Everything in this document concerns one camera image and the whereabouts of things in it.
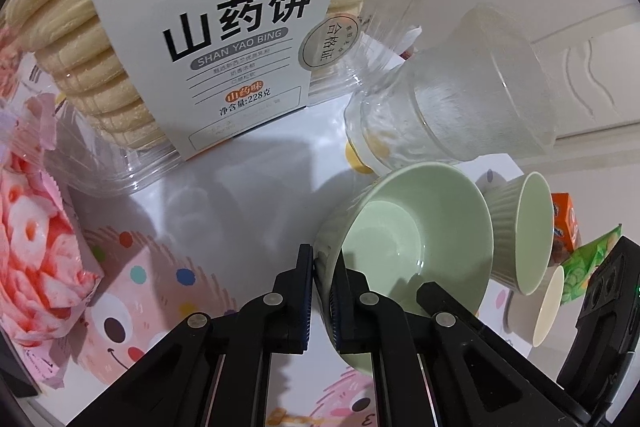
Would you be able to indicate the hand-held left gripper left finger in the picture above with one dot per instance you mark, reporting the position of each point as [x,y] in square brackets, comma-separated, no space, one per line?
[302,304]

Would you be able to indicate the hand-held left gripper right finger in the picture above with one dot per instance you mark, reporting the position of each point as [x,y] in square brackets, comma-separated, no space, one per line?
[337,307]

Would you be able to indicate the cream ribbed ceramic bowl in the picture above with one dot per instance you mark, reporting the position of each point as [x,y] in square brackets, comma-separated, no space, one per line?
[547,307]

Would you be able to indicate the smooth green ceramic bowl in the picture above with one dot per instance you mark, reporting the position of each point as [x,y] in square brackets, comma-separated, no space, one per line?
[390,232]

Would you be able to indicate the ribbed green ceramic bowl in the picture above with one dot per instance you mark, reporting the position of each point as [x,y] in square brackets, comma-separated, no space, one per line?
[530,232]

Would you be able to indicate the green chip bag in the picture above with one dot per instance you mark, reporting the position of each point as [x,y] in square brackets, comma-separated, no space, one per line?
[585,267]

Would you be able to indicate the orange biscuit box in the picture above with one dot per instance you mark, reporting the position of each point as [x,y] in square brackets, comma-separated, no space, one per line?
[565,222]

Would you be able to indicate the cartoon printed tablecloth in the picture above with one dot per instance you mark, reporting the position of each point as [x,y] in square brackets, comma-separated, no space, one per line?
[225,187]

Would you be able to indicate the clear glass pitcher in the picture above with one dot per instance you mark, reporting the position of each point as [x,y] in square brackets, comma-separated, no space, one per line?
[450,107]

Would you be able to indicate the clear plastic biscuit box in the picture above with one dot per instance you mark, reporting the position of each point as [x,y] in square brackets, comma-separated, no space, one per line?
[225,7]

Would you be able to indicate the pink snack packet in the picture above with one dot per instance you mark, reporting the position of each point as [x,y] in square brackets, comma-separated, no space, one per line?
[25,107]

